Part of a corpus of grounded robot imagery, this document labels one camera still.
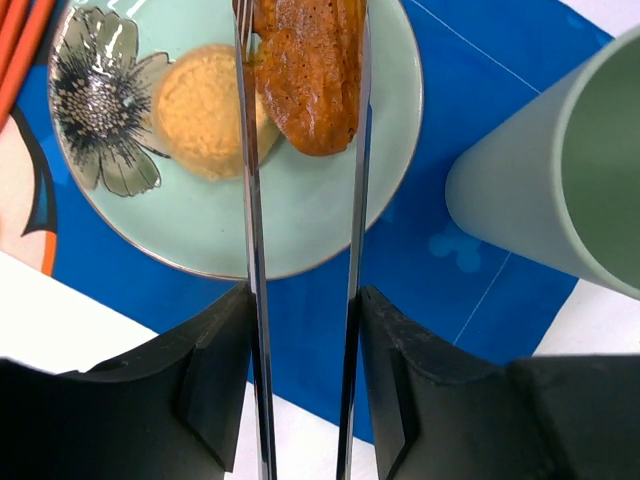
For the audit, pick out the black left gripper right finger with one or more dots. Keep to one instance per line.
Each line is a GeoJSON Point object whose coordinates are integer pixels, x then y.
{"type": "Point", "coordinates": [438, 412]}

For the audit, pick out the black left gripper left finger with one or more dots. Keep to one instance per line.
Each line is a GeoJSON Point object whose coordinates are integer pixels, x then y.
{"type": "Point", "coordinates": [167, 409]}

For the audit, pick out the round tan bun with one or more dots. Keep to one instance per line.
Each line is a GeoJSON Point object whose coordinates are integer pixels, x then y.
{"type": "Point", "coordinates": [196, 113]}

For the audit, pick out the orange sugared bread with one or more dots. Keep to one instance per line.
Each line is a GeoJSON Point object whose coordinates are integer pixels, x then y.
{"type": "Point", "coordinates": [308, 70]}

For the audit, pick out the silver metal tongs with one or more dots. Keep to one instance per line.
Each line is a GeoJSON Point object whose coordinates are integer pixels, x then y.
{"type": "Point", "coordinates": [261, 349]}

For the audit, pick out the light green cup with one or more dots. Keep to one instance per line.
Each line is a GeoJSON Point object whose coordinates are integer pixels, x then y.
{"type": "Point", "coordinates": [558, 182]}

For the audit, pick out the light green floral plate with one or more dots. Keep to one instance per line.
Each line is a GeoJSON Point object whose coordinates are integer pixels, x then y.
{"type": "Point", "coordinates": [107, 57]}

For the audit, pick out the blue cartoon placemat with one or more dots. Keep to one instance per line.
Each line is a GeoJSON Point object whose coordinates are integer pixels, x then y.
{"type": "Point", "coordinates": [481, 61]}

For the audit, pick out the orange chopsticks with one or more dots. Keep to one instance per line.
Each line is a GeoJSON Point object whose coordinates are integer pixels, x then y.
{"type": "Point", "coordinates": [22, 26]}

